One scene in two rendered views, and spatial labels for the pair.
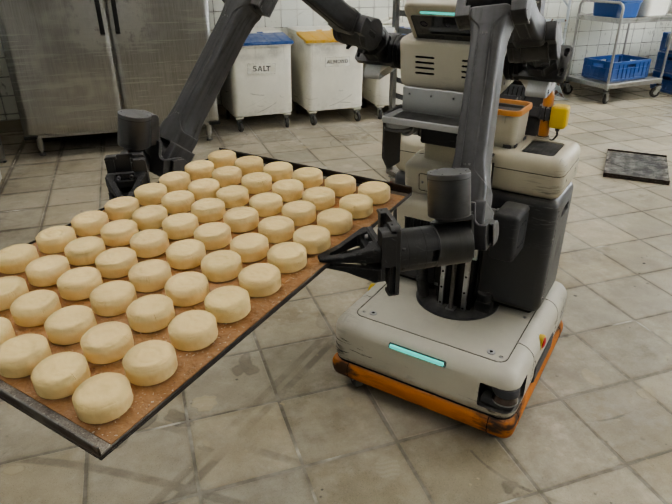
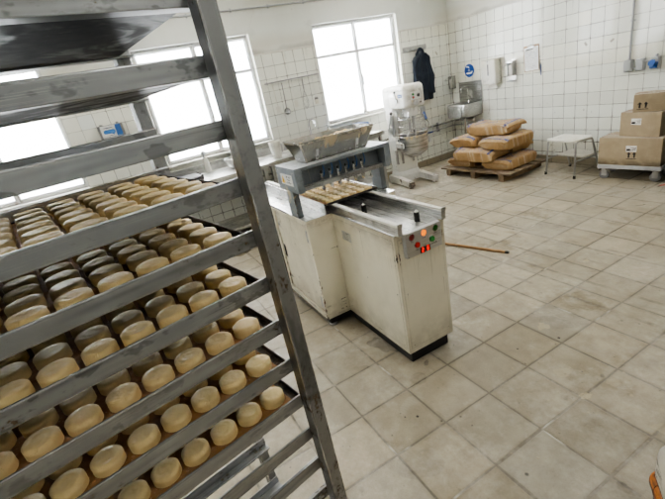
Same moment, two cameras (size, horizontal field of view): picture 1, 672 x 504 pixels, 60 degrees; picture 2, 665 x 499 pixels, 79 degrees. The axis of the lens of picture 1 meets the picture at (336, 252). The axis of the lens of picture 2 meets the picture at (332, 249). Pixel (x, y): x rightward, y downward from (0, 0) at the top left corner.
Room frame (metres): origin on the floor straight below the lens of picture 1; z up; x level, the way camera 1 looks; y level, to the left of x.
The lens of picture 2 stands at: (2.91, 0.02, 1.63)
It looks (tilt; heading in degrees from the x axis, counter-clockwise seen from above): 22 degrees down; 264
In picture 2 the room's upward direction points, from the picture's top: 12 degrees counter-clockwise
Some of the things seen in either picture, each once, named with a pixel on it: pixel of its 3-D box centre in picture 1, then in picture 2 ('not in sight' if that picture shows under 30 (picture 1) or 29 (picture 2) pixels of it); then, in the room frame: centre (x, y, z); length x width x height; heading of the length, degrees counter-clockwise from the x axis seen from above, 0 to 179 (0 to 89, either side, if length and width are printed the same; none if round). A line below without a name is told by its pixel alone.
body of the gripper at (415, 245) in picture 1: (405, 249); not in sight; (0.69, -0.09, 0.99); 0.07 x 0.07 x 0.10; 13
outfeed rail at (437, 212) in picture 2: not in sight; (349, 188); (2.39, -2.88, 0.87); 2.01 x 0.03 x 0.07; 108
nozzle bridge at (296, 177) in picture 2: not in sight; (335, 177); (2.50, -2.72, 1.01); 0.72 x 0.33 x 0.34; 18
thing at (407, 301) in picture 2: not in sight; (390, 271); (2.34, -2.24, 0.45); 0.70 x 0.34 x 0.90; 108
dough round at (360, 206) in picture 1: (356, 206); not in sight; (0.80, -0.03, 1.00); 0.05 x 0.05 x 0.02
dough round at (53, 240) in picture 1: (56, 239); not in sight; (0.73, 0.39, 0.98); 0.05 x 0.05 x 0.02
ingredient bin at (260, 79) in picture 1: (254, 78); not in sight; (5.19, 0.70, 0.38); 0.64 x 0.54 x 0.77; 21
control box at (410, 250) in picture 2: not in sight; (422, 239); (2.23, -1.90, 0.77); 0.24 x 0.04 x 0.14; 18
